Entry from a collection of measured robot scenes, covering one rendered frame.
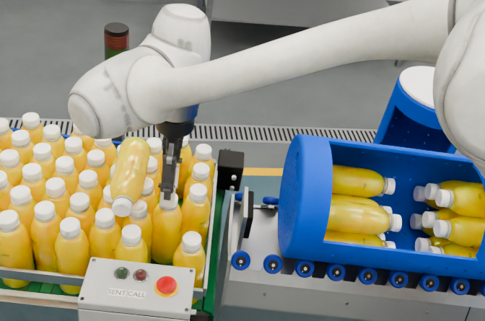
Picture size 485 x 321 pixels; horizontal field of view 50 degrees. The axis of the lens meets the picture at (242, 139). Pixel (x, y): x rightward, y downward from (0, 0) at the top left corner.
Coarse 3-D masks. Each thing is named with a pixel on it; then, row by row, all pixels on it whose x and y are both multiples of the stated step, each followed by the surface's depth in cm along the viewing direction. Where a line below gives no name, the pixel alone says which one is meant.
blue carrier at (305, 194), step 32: (288, 160) 128; (320, 160) 111; (352, 160) 132; (384, 160) 131; (416, 160) 130; (448, 160) 129; (288, 192) 122; (320, 192) 108; (288, 224) 116; (320, 224) 108; (288, 256) 116; (320, 256) 114; (352, 256) 113; (384, 256) 112; (416, 256) 112; (448, 256) 112; (480, 256) 112
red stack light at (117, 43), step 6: (108, 36) 134; (114, 36) 134; (120, 36) 134; (126, 36) 135; (108, 42) 135; (114, 42) 135; (120, 42) 135; (126, 42) 137; (114, 48) 136; (120, 48) 136
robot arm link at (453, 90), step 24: (480, 0) 49; (456, 24) 49; (480, 24) 43; (456, 48) 43; (480, 48) 41; (456, 72) 42; (480, 72) 40; (456, 96) 42; (480, 96) 41; (456, 120) 42; (480, 120) 41; (456, 144) 44; (480, 144) 42; (480, 168) 49
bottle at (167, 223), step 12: (156, 216) 116; (168, 216) 115; (180, 216) 117; (156, 228) 117; (168, 228) 116; (180, 228) 119; (156, 240) 120; (168, 240) 119; (156, 252) 122; (168, 252) 122
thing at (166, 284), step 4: (164, 276) 97; (168, 276) 97; (160, 280) 96; (164, 280) 96; (168, 280) 96; (172, 280) 97; (160, 284) 96; (164, 284) 96; (168, 284) 96; (172, 284) 96; (160, 288) 95; (164, 288) 95; (168, 288) 95; (172, 288) 95; (164, 292) 95; (168, 292) 95
